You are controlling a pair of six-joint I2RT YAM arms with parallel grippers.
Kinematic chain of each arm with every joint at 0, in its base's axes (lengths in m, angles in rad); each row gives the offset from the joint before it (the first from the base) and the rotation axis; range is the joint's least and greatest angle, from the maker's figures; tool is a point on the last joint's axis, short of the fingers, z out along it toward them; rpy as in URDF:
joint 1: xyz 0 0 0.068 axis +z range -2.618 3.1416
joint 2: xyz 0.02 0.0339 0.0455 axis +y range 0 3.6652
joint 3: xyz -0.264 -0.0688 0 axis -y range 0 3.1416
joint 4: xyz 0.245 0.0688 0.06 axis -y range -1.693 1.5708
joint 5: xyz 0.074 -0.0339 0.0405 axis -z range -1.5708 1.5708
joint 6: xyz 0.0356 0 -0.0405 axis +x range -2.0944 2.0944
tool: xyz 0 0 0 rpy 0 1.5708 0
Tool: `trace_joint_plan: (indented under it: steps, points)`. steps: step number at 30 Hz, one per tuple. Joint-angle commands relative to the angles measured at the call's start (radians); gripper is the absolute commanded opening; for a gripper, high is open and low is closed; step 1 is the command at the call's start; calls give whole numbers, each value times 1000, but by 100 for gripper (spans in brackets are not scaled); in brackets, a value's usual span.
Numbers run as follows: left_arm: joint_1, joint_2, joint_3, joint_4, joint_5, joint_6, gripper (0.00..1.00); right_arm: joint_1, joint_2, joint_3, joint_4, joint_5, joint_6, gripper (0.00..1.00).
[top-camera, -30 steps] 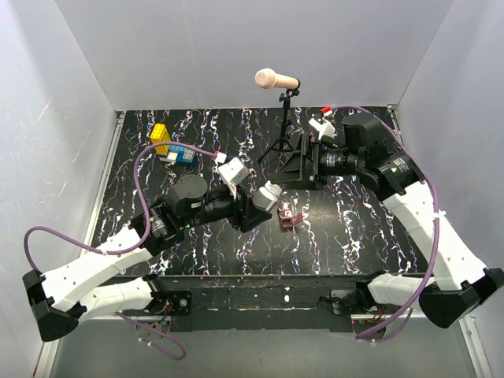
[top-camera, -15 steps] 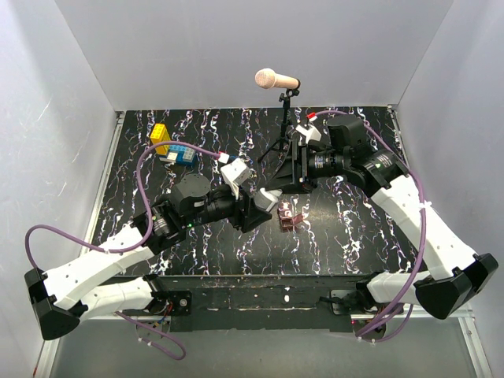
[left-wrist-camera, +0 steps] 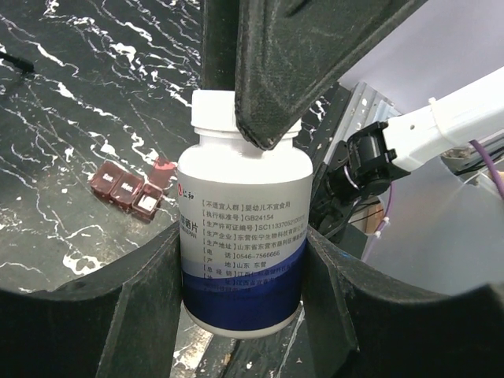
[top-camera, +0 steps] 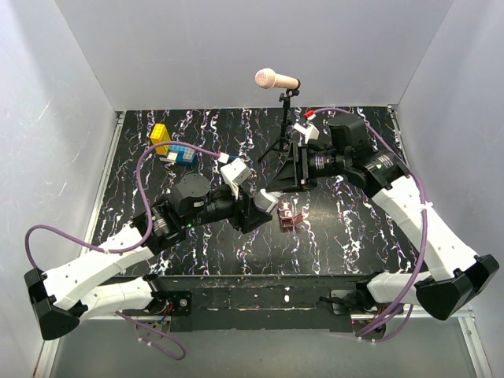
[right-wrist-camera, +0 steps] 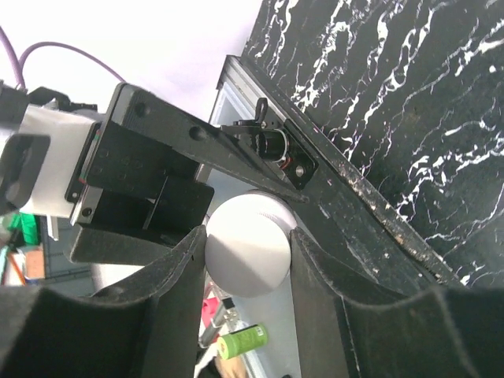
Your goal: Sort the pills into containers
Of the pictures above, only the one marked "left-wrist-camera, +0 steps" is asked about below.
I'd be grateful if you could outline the black microphone tripod stand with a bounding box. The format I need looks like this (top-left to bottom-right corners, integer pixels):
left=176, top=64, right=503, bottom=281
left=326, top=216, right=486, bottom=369
left=0, top=52, right=35, bottom=73

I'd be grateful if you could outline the white pill bottle blue label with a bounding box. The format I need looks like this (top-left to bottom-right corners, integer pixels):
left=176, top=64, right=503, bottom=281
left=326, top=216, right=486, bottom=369
left=177, top=89, right=313, bottom=339

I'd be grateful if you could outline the brown weekly pill organizer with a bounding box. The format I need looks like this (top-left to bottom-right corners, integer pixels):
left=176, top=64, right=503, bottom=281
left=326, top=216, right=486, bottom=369
left=89, top=157, right=176, bottom=223

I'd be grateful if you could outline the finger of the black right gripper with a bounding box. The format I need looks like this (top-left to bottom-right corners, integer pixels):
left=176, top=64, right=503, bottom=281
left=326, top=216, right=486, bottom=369
left=235, top=0, right=424, bottom=150
left=201, top=0, right=240, bottom=91

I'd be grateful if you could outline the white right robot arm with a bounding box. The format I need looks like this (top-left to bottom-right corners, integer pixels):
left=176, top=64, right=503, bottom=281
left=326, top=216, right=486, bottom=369
left=202, top=1, right=503, bottom=238

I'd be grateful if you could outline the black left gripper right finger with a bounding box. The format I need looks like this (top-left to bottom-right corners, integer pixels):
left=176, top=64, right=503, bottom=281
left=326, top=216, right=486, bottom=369
left=302, top=229, right=503, bottom=377

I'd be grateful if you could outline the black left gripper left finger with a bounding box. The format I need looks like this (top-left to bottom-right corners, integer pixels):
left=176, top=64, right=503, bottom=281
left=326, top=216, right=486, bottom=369
left=1, top=224, right=181, bottom=377

